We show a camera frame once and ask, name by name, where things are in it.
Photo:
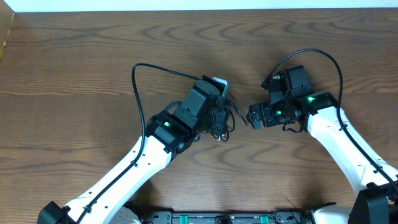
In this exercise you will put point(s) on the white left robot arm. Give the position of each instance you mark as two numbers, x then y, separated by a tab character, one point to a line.
166	134

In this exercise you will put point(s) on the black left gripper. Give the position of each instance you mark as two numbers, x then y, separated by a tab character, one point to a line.
221	128

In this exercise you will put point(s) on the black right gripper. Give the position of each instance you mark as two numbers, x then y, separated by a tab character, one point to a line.
265	109

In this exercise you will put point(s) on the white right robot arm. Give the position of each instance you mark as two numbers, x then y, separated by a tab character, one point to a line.
373	180

